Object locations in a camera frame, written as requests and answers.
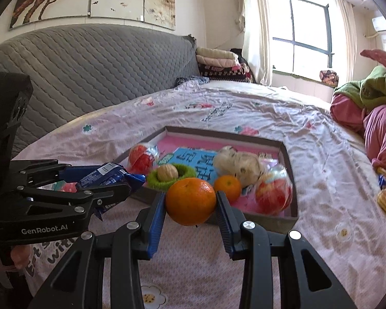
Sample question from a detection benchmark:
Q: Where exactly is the orange tangerine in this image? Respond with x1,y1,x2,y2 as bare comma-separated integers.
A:
214,174,242,204
165,178,217,226

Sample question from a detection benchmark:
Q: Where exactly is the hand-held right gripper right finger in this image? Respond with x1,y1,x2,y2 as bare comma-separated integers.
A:
215,191,357,309

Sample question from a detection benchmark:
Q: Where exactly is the green fuzzy ring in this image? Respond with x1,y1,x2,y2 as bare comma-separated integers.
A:
146,164,197,191

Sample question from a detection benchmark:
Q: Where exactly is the beige folded blanket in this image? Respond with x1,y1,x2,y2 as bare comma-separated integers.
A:
196,47,240,60

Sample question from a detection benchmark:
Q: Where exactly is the salmon pink quilt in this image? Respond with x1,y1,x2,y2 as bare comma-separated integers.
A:
360,49,386,78

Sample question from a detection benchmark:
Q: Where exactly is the pink folded blanket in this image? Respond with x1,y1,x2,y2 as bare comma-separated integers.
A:
196,56,242,68

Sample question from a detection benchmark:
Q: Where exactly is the blue snack packet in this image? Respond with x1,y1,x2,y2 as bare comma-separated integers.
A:
75,162,146,214

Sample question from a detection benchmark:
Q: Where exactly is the pink book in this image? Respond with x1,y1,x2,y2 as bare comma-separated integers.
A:
150,135,292,214

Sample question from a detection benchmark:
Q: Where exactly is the green blanket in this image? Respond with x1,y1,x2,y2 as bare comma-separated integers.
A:
333,65,386,116

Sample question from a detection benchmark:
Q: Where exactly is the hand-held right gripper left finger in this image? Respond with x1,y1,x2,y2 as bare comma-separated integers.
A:
29,191,167,309

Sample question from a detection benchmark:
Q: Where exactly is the walnut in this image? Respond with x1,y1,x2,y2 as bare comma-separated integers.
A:
156,164,179,182

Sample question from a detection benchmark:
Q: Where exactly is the grey quilted headboard cover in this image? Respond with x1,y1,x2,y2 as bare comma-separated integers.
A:
0,23,197,158

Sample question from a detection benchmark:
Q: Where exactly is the white air conditioner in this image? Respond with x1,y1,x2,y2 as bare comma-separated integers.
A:
371,16,386,33

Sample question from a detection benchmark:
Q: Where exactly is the red egg toy packet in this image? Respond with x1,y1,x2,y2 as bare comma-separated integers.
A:
255,164,293,216
128,144,160,174

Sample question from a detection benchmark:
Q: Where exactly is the pink cloth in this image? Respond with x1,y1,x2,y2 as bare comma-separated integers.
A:
330,93,365,132

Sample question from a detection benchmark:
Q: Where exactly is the patterned bag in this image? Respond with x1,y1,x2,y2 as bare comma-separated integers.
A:
319,69,339,86

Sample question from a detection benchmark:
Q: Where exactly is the dark patterned cloth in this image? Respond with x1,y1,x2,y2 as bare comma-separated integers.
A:
174,75,209,88

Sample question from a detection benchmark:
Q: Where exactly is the grey cardboard box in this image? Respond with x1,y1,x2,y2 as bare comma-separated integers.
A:
116,126,299,235

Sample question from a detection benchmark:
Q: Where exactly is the black cloth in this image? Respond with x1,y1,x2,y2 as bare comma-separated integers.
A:
230,48,248,66

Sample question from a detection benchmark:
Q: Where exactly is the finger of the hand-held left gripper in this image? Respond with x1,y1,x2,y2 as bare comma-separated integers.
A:
11,159,99,188
17,183,131,216

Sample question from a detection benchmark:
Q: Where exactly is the printed pink bed sheet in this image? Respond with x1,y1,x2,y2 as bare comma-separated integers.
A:
11,80,386,309

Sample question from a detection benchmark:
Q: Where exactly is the dark patterned folded blanket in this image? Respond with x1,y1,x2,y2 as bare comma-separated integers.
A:
198,64,255,83

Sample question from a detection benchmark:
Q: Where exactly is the white curtain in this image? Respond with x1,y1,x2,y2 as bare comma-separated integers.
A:
233,0,274,86
335,0,357,86

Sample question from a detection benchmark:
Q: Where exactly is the person's left hand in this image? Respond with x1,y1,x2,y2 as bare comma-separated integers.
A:
12,245,31,269

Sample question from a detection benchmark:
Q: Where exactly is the dark framed window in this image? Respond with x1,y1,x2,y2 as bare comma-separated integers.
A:
268,0,335,81

